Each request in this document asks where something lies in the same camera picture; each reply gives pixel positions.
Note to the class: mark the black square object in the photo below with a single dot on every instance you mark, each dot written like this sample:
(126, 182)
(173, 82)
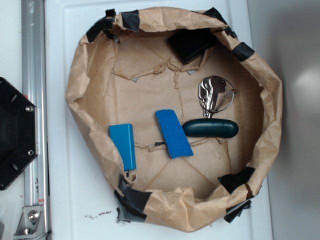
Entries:
(188, 44)

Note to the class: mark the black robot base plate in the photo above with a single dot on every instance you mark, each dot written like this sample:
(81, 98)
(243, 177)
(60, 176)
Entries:
(18, 139)

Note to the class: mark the blue plastic block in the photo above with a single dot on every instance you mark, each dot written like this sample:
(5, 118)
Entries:
(122, 136)

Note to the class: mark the aluminium rail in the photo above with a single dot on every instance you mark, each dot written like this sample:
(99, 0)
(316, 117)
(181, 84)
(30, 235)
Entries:
(36, 175)

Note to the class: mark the brown paper-lined bin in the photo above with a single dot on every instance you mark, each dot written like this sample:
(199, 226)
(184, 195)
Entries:
(124, 70)

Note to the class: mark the metal corner bracket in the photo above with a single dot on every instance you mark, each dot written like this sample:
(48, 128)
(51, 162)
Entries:
(31, 225)

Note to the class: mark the blue sponge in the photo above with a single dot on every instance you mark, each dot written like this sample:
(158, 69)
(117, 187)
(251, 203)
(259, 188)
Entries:
(173, 134)

